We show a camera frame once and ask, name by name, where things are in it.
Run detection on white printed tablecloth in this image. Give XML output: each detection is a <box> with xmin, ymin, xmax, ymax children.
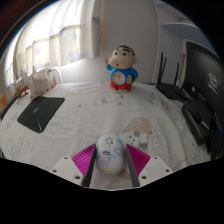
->
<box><xmin>0</xmin><ymin>81</ymin><xmax>212</xmax><ymax>191</ymax></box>

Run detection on black keyboard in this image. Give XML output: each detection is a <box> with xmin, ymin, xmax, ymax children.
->
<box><xmin>0</xmin><ymin>94</ymin><xmax>21</xmax><ymax>121</ymax></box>

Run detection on black router with antennas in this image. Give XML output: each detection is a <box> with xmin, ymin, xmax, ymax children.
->
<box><xmin>155</xmin><ymin>51</ymin><xmax>191</xmax><ymax>103</ymax></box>

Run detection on large white conch shell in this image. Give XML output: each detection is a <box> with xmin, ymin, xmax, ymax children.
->
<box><xmin>28</xmin><ymin>67</ymin><xmax>58</xmax><ymax>99</ymax></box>

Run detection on white wall shelf unit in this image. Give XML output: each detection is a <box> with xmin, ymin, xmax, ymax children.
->
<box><xmin>156</xmin><ymin>0</ymin><xmax>214</xmax><ymax>84</ymax></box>

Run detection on black mouse pad green lines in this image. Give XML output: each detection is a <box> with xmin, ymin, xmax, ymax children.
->
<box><xmin>17</xmin><ymin>95</ymin><xmax>66</xmax><ymax>134</ymax></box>

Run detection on white star-print curtain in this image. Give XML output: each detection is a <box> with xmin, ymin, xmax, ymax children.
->
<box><xmin>3</xmin><ymin>0</ymin><xmax>101</xmax><ymax>84</ymax></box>

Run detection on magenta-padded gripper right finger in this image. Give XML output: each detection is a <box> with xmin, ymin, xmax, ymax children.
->
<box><xmin>125</xmin><ymin>143</ymin><xmax>174</xmax><ymax>188</ymax></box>

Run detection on white cartoon-print computer mouse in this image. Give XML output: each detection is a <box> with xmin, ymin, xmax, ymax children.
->
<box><xmin>95</xmin><ymin>133</ymin><xmax>125</xmax><ymax>176</ymax></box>

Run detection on orange wooden chair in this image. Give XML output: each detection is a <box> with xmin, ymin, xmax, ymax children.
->
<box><xmin>0</xmin><ymin>92</ymin><xmax>8</xmax><ymax>111</ymax></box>

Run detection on cartoon boy figurine clock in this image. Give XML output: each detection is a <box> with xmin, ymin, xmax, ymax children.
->
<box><xmin>105</xmin><ymin>44</ymin><xmax>139</xmax><ymax>93</ymax></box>

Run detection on black monitor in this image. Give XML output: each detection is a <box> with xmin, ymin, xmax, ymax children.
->
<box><xmin>184</xmin><ymin>40</ymin><xmax>224</xmax><ymax>161</ymax></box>

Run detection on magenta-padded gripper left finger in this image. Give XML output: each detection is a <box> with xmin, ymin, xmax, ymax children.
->
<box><xmin>49</xmin><ymin>143</ymin><xmax>98</xmax><ymax>188</ymax></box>

